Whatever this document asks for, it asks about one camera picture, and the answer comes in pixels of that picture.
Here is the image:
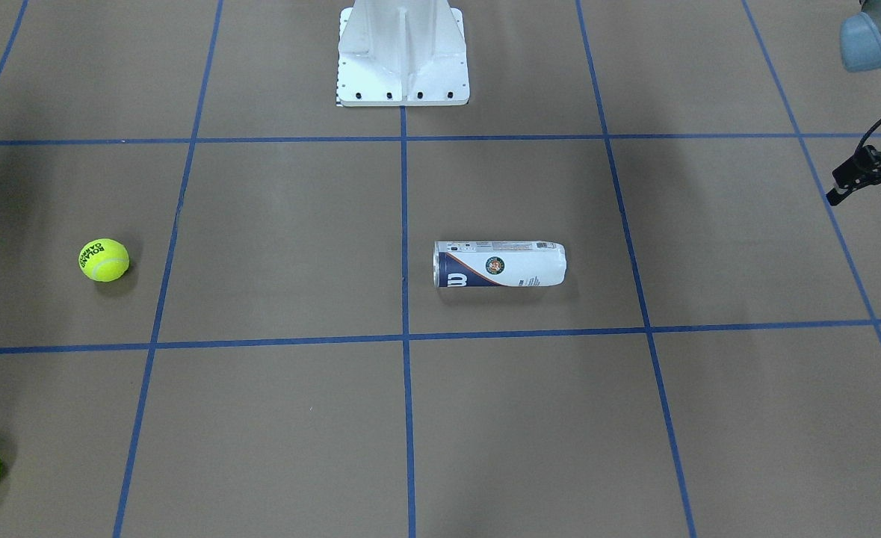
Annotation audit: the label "white tennis ball can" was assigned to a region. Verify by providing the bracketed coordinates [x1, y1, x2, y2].
[433, 241, 567, 288]

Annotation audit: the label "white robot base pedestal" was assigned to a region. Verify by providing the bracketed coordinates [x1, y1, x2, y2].
[336, 1, 471, 107]

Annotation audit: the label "yellow Roland Garros tennis ball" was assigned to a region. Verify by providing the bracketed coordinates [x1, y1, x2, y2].
[78, 238, 130, 282]

